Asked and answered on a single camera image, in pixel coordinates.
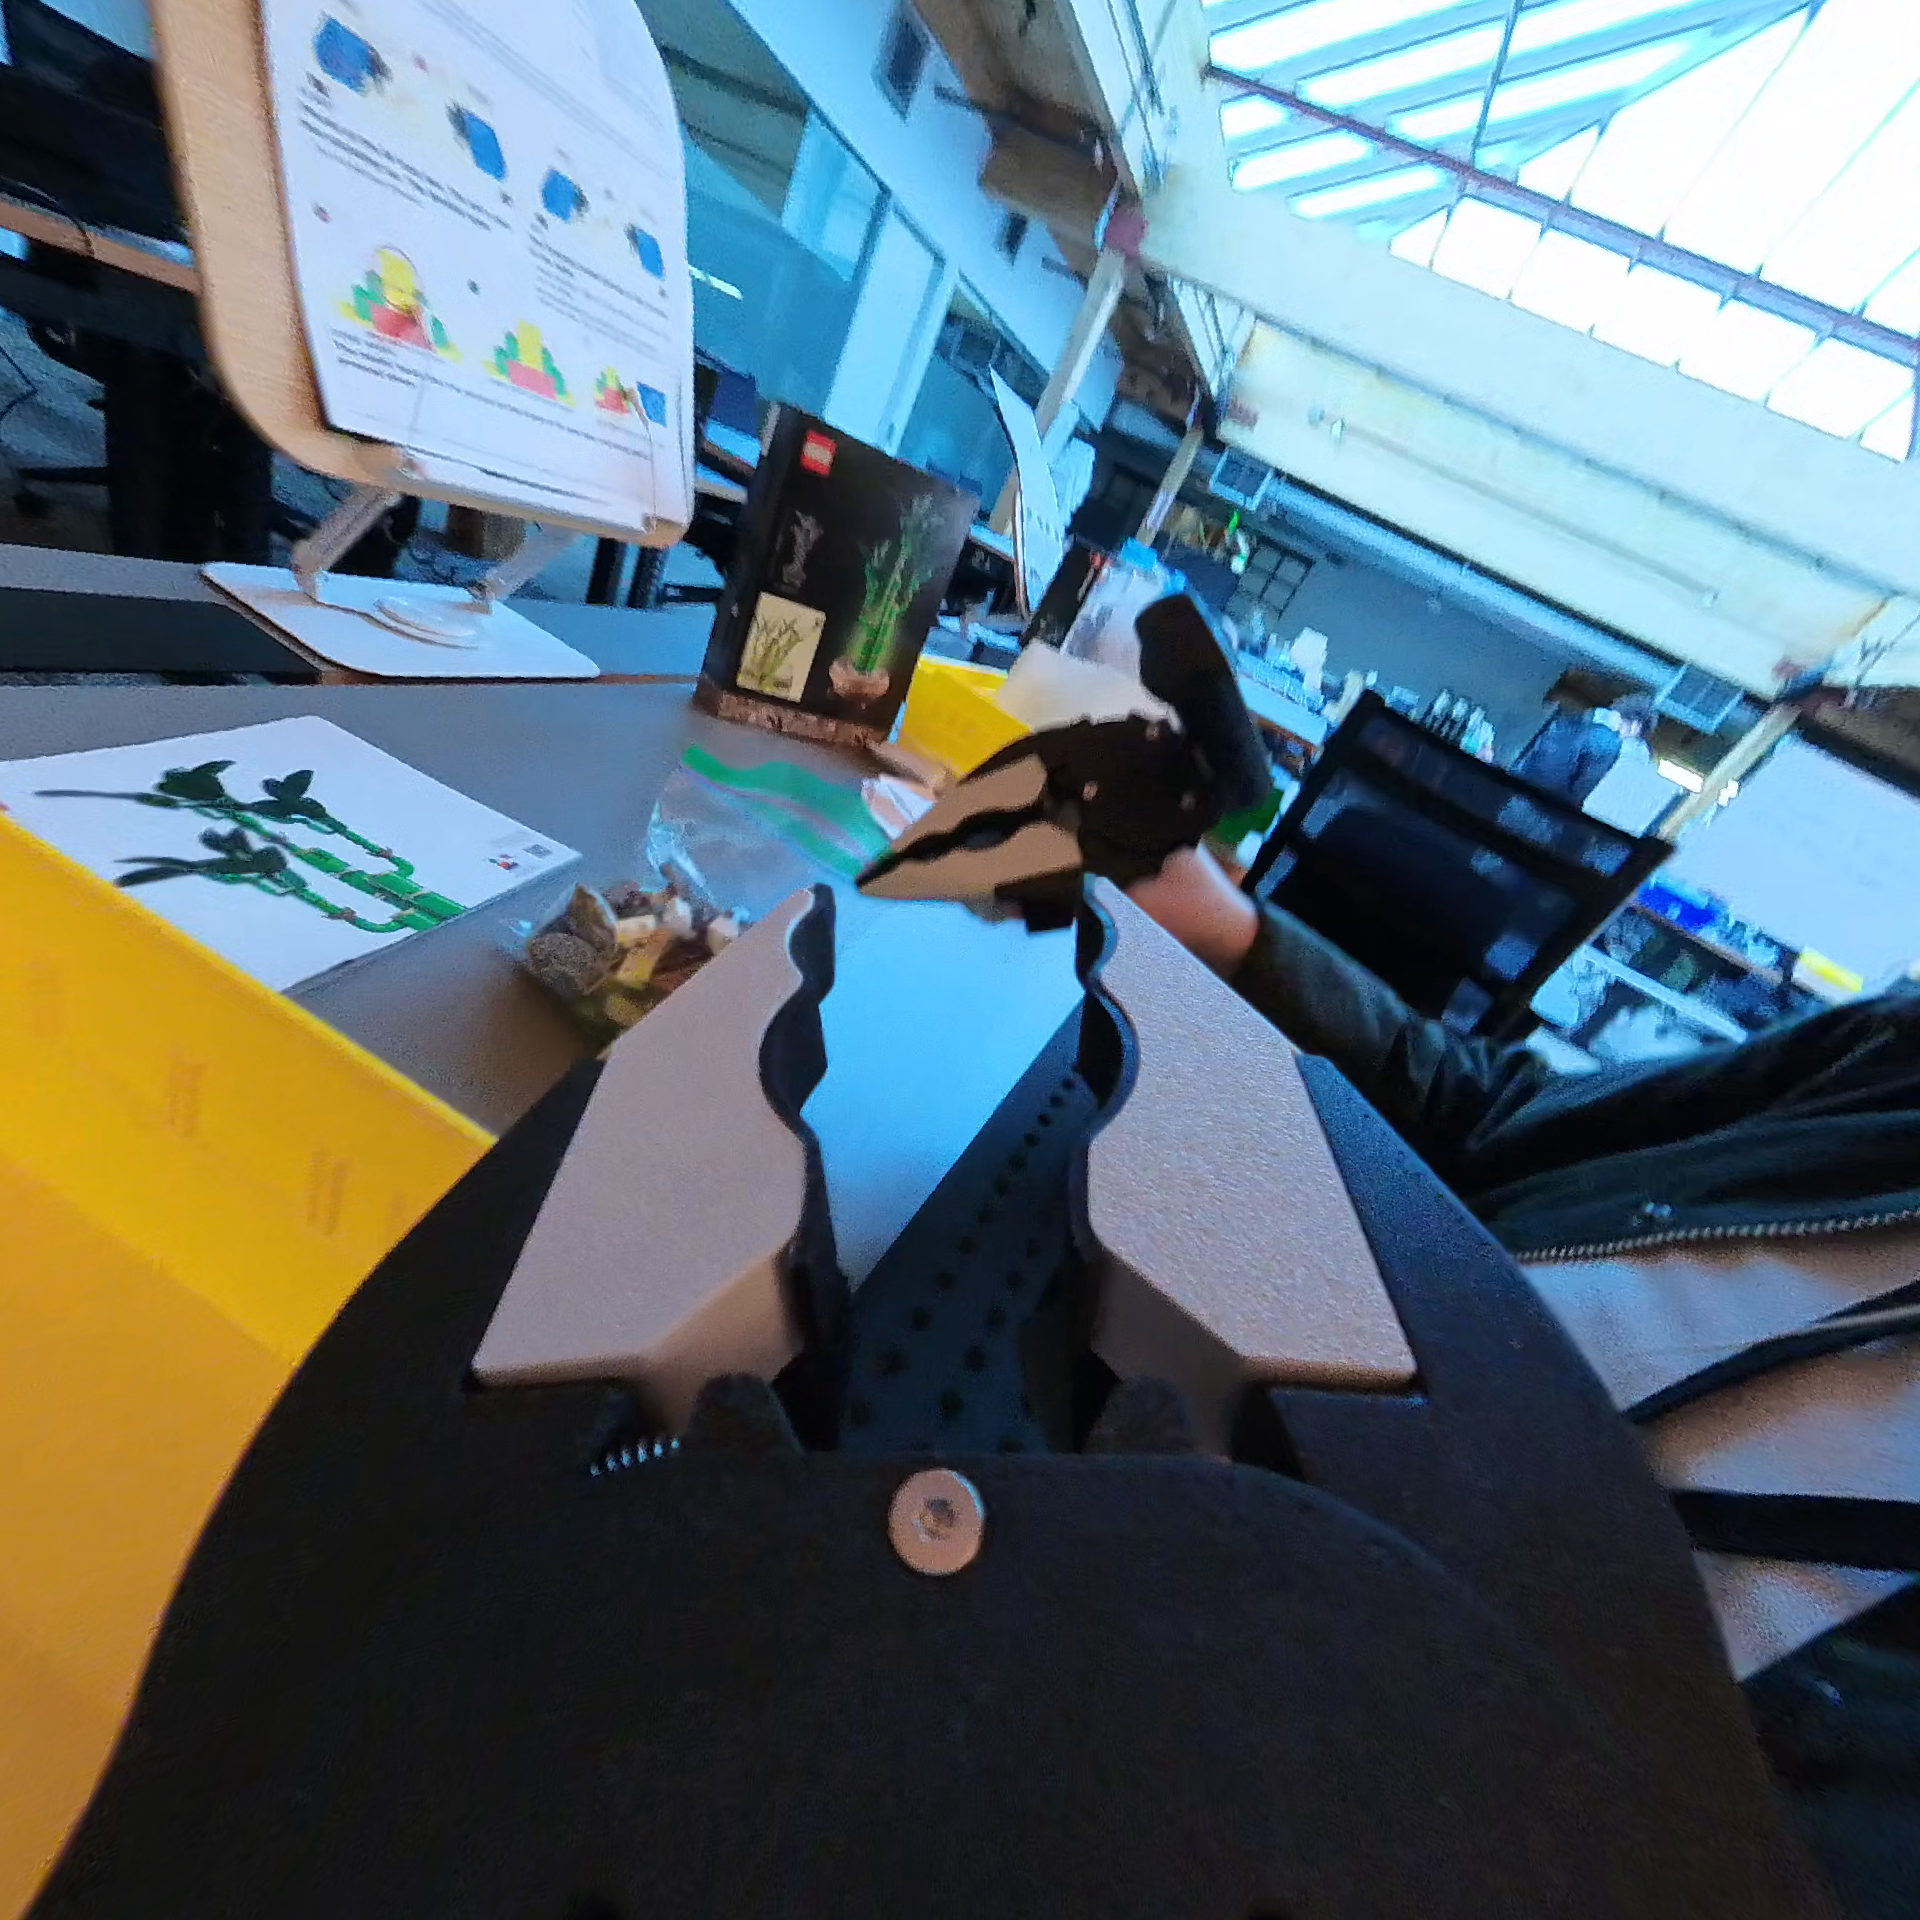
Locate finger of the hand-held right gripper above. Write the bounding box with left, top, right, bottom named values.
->
left=856, top=823, right=1088, bottom=936
left=902, top=748, right=1058, bottom=865

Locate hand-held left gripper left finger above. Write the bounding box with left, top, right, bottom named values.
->
left=472, top=886, right=856, bottom=1431

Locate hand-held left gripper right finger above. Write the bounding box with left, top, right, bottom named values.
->
left=1067, top=882, right=1423, bottom=1450

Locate clear zip bag of bricks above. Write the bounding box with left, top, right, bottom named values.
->
left=516, top=743, right=903, bottom=1046

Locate white instruction booklet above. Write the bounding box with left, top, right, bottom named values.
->
left=0, top=715, right=584, bottom=995

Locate person's right forearm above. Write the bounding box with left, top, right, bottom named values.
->
left=1231, top=902, right=1548, bottom=1187

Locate grey desk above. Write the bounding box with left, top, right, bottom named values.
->
left=0, top=675, right=1128, bottom=1292

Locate person's right hand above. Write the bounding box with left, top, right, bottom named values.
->
left=1124, top=848, right=1263, bottom=977

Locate small yellow container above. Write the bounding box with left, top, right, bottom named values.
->
left=896, top=656, right=1028, bottom=783

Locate framed picture on cork mat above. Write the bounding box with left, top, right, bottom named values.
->
left=696, top=402, right=980, bottom=748

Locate black monitor screen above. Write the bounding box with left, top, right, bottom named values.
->
left=1246, top=690, right=1673, bottom=1039

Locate person's torso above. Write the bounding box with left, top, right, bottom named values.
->
left=1463, top=984, right=1920, bottom=1920

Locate yellow plastic bin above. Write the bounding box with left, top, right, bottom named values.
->
left=0, top=816, right=496, bottom=1920

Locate printed instruction sheet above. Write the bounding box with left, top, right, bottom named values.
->
left=264, top=0, right=696, bottom=535

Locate white document stand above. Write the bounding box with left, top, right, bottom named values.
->
left=152, top=0, right=700, bottom=683

